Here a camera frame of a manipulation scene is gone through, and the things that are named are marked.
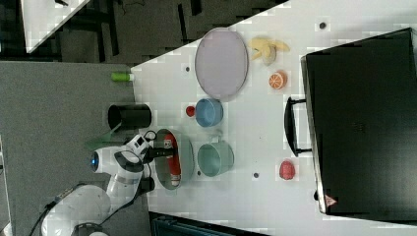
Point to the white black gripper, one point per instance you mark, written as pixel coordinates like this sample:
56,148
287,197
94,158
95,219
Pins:
141,145

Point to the red plush ketchup bottle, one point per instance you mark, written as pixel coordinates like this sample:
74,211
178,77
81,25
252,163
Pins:
173,160

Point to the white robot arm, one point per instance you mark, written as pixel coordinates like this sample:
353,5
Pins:
80,210

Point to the black cylinder container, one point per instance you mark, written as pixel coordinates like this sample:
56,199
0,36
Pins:
147,185

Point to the black cylinder cup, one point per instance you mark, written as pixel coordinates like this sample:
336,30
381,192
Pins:
129,117

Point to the green plastic spatula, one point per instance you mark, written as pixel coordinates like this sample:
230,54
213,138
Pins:
114,137

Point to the small red round toy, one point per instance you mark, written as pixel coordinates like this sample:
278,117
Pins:
190,111

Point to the green mug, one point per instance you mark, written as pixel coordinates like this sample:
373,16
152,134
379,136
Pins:
215,157

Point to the blue bowl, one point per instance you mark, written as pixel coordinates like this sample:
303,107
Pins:
209,112

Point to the green marker bottle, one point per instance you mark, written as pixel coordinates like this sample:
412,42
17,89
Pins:
122,77

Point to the lavender round plate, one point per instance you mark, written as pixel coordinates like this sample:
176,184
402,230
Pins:
221,63

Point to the red plush strawberry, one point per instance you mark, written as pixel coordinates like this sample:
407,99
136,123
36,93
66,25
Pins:
286,170

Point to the plush orange slice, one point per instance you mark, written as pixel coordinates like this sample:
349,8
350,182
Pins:
278,80

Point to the plush peeled banana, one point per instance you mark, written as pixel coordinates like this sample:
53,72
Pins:
266,48

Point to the white side table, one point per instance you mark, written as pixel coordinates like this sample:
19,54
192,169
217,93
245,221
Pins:
42,18

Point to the black toaster oven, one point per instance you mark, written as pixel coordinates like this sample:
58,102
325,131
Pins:
361,101

